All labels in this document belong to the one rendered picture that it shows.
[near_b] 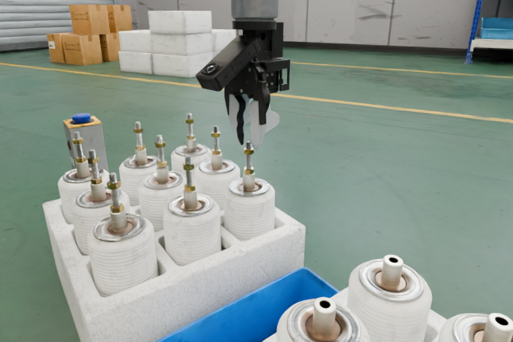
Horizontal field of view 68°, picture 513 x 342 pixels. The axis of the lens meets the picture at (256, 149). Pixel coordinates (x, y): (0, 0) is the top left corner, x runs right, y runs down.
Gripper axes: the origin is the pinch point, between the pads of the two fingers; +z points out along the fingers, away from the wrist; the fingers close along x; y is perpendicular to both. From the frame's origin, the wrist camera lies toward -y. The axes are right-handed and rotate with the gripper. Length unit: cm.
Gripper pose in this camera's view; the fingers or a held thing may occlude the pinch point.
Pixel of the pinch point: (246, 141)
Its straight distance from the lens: 66.3
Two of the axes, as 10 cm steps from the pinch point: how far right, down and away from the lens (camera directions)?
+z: 0.0, 9.4, 3.5
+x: -7.0, -2.5, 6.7
